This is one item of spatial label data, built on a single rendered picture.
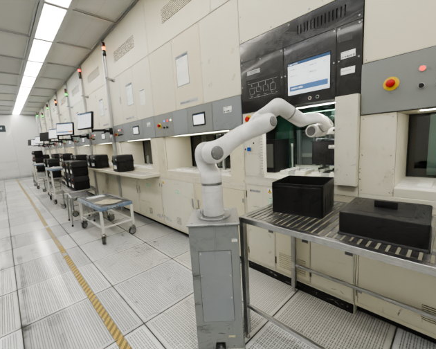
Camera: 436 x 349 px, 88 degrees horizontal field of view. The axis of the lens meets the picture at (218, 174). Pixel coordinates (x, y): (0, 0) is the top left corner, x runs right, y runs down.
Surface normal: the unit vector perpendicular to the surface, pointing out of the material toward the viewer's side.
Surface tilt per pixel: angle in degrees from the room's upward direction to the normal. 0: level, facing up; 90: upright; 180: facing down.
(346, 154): 90
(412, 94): 90
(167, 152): 90
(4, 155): 90
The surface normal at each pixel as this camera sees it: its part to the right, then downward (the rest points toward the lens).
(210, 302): -0.02, 0.14
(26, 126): 0.69, 0.07
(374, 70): -0.72, 0.15
